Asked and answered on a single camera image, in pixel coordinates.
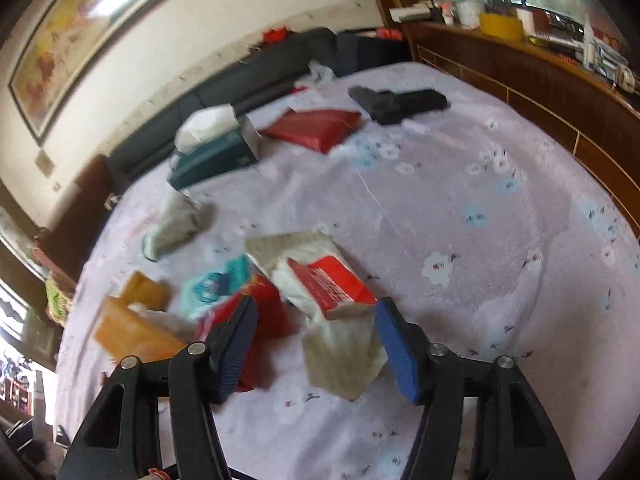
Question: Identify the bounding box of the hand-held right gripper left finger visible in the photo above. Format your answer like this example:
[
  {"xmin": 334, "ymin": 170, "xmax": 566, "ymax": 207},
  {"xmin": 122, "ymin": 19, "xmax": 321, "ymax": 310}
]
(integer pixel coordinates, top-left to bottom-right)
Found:
[{"xmin": 57, "ymin": 295, "xmax": 261, "ymax": 480}]

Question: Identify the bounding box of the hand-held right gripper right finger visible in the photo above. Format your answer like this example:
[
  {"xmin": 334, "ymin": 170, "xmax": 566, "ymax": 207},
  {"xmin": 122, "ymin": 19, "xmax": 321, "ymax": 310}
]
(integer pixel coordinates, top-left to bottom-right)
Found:
[{"xmin": 374, "ymin": 297, "xmax": 576, "ymax": 480}]

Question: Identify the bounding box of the red plastic bag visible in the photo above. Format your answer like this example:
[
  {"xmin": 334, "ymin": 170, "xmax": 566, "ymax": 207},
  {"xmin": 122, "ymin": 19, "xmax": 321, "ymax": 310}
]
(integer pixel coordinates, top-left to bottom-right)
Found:
[{"xmin": 197, "ymin": 275, "xmax": 296, "ymax": 393}]

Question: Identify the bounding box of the red white box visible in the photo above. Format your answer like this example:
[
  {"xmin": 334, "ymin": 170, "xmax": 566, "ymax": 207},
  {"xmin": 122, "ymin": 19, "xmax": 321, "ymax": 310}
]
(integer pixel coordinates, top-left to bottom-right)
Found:
[{"xmin": 286, "ymin": 255, "xmax": 378, "ymax": 321}]

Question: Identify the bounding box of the large orange packet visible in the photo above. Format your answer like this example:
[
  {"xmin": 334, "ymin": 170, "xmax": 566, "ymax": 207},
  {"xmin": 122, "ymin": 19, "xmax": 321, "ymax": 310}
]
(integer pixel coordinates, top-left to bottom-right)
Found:
[{"xmin": 94, "ymin": 296, "xmax": 188, "ymax": 363}]

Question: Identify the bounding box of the white plastic bag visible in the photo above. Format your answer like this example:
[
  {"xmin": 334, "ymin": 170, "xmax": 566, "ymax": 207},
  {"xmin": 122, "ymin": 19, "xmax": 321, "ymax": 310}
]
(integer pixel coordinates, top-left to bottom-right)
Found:
[{"xmin": 245, "ymin": 230, "xmax": 388, "ymax": 401}]

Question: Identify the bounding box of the teal white wrapper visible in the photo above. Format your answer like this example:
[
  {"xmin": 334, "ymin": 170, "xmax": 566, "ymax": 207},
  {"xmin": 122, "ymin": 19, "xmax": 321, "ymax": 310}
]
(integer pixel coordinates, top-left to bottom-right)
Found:
[{"xmin": 180, "ymin": 254, "xmax": 256, "ymax": 321}]

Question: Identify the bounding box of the small orange packet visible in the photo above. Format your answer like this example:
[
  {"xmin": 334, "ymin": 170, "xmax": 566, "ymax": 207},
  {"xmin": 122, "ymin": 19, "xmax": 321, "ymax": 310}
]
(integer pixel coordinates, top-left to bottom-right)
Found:
[{"xmin": 120, "ymin": 270, "xmax": 171, "ymax": 311}]

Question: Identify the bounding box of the crumpled white sock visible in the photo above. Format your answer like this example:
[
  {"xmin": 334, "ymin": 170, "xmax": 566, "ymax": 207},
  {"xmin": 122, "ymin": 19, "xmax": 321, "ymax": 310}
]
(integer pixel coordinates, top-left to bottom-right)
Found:
[{"xmin": 141, "ymin": 191, "xmax": 216, "ymax": 262}]

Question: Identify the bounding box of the teal tissue box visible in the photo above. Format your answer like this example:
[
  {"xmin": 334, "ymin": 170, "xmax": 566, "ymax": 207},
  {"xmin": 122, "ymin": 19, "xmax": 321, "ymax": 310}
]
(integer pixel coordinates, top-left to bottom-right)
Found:
[{"xmin": 167, "ymin": 104, "xmax": 262, "ymax": 191}]

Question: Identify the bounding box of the brown leather chair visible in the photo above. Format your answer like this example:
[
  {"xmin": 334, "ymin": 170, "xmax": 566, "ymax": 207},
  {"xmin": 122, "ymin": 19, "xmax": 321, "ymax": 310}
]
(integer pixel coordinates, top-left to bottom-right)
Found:
[{"xmin": 35, "ymin": 154, "xmax": 126, "ymax": 286}]

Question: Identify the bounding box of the flat red packet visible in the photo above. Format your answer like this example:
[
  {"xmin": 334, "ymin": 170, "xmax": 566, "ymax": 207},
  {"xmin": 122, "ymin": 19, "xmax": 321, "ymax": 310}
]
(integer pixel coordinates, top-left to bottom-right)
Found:
[{"xmin": 260, "ymin": 107, "xmax": 363, "ymax": 155}]

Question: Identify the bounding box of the black toy pistol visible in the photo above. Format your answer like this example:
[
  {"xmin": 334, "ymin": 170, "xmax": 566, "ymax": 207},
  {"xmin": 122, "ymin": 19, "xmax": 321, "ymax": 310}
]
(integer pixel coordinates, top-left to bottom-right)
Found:
[{"xmin": 348, "ymin": 85, "xmax": 449, "ymax": 126}]

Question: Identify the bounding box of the crumpled clear plastic bag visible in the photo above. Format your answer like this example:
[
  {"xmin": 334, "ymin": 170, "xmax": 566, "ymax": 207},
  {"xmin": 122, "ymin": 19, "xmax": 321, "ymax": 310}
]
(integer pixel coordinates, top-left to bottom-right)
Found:
[{"xmin": 295, "ymin": 60, "xmax": 338, "ymax": 91}]

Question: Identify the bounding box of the wooden cabinet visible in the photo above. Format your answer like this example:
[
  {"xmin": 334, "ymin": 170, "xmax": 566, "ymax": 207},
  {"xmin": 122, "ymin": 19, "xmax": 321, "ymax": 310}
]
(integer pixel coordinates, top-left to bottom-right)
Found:
[{"xmin": 360, "ymin": 0, "xmax": 640, "ymax": 241}]

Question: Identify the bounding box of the yellow container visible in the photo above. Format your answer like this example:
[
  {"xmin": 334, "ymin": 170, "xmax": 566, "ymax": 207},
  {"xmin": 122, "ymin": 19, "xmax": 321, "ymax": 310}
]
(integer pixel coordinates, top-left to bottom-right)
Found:
[{"xmin": 479, "ymin": 11, "xmax": 524, "ymax": 42}]

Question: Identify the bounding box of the white jar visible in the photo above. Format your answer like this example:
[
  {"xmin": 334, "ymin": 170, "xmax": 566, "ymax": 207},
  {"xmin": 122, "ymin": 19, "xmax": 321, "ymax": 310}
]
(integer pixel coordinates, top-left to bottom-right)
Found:
[{"xmin": 457, "ymin": 0, "xmax": 485, "ymax": 30}]

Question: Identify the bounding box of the large framed wall picture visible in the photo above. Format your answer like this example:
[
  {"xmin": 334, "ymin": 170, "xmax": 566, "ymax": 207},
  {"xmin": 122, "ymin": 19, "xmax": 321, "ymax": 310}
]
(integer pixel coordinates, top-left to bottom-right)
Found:
[{"xmin": 7, "ymin": 0, "xmax": 166, "ymax": 147}]

